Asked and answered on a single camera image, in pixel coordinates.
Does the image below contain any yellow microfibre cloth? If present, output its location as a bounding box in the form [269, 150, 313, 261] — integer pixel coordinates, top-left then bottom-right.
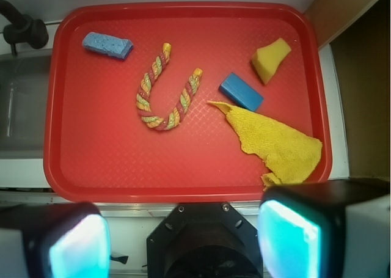
[208, 101, 323, 189]

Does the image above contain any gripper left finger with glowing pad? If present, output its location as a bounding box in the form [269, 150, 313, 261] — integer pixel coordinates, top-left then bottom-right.
[1, 203, 111, 277]

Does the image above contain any multicolour twisted rope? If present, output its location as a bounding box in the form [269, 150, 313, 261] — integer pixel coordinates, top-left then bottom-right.
[136, 42, 203, 131]

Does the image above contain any grey sink basin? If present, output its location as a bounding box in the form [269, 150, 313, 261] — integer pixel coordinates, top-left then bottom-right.
[1, 49, 52, 159]

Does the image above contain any yellow sponge wedge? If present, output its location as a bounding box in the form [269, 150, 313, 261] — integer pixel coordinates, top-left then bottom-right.
[251, 38, 291, 85]

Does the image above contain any black faucet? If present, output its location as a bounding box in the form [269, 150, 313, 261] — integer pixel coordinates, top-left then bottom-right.
[1, 0, 49, 57]

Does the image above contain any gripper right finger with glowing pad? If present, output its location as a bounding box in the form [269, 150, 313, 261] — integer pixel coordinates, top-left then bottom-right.
[257, 178, 390, 277]

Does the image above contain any blue sponge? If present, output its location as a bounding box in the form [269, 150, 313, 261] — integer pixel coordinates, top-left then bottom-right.
[82, 32, 133, 60]

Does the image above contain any blue rectangular block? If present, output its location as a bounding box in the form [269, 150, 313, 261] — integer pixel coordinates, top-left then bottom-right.
[219, 73, 264, 112]

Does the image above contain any red plastic tray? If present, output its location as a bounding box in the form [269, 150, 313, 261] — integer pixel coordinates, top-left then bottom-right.
[44, 2, 332, 203]

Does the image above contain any black octagonal mount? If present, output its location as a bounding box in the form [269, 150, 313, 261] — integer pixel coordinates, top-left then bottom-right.
[146, 202, 263, 277]

